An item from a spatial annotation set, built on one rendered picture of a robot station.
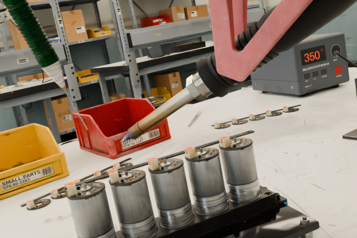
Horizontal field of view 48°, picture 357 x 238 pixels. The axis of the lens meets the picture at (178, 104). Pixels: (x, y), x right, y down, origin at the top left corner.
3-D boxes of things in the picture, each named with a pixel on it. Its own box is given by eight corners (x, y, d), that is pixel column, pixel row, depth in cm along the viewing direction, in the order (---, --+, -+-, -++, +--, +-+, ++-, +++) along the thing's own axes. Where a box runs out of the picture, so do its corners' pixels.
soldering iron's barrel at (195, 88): (132, 149, 25) (213, 93, 22) (118, 127, 25) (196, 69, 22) (143, 141, 26) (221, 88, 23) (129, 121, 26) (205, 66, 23)
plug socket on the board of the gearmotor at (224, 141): (234, 145, 29) (232, 136, 29) (223, 148, 29) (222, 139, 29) (229, 143, 30) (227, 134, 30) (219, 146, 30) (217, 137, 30)
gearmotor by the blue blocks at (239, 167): (269, 205, 30) (258, 140, 29) (240, 217, 29) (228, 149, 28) (251, 195, 32) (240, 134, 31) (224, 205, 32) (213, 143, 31)
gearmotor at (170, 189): (201, 231, 28) (188, 162, 27) (169, 244, 27) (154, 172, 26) (188, 219, 30) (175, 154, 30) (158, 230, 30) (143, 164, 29)
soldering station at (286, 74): (351, 84, 73) (346, 31, 71) (300, 99, 69) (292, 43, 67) (298, 81, 87) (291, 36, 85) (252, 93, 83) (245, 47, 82)
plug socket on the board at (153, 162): (163, 167, 28) (161, 158, 27) (151, 171, 27) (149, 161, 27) (159, 164, 28) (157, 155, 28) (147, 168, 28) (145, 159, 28)
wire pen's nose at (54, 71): (50, 91, 23) (36, 68, 22) (65, 81, 23) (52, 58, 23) (61, 91, 22) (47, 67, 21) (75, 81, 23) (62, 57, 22)
